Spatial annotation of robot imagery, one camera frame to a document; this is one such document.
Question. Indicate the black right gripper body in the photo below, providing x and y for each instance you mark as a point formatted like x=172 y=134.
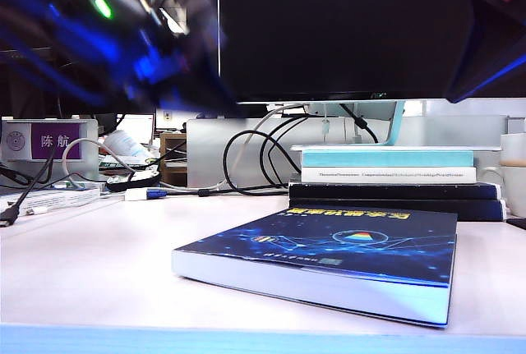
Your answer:
x=493 y=50

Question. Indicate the brown wooden box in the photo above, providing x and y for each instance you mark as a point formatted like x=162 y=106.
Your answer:
x=172 y=140

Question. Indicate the purple and white name plate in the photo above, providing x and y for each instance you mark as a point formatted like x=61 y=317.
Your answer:
x=53 y=141

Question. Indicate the teal-spined book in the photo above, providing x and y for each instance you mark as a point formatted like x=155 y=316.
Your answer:
x=386 y=159

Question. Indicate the black round desk gadget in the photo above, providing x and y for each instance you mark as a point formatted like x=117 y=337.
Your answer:
x=135 y=181

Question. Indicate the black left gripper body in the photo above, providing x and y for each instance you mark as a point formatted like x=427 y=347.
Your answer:
x=185 y=79

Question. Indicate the rolled white paper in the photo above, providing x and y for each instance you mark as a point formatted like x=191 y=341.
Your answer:
x=127 y=143

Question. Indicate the white-paged dark-blue book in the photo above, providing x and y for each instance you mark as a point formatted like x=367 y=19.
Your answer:
x=328 y=243

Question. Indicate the large black AOC monitor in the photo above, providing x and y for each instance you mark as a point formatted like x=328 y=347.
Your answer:
x=337 y=29

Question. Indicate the wall socket plate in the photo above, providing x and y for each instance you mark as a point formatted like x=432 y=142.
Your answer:
x=167 y=116

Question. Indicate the white mug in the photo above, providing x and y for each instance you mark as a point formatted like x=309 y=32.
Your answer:
x=515 y=181

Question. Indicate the thin dark blue book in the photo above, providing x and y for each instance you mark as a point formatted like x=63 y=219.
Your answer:
x=390 y=191

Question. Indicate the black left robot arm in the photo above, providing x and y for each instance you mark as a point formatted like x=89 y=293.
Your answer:
x=61 y=21

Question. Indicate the black monitor with bezel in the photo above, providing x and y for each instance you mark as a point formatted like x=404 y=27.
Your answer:
x=24 y=101

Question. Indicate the white and teal monitor stand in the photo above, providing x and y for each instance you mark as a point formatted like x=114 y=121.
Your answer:
x=395 y=128

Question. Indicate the white adapter with blue connector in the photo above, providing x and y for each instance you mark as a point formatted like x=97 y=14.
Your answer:
x=139 y=194

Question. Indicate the flat black object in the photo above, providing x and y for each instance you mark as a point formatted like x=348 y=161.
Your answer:
x=518 y=223

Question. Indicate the flat white booklet stack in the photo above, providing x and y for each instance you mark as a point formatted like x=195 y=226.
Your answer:
x=53 y=199

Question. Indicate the white-spined book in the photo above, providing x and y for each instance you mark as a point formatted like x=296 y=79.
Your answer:
x=386 y=175

